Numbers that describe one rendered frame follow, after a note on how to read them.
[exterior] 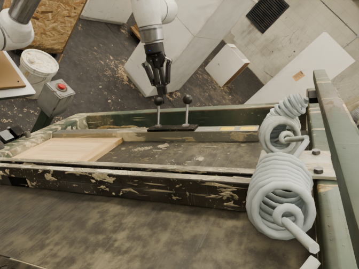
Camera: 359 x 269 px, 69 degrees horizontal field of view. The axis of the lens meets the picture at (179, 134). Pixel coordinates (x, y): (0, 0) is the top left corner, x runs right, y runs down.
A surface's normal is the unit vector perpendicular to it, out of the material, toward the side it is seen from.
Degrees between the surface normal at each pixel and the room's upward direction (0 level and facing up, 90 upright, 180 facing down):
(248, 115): 90
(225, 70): 90
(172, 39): 90
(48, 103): 90
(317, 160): 50
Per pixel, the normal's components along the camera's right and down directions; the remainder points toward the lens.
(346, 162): -0.16, -0.93
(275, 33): -0.50, 0.24
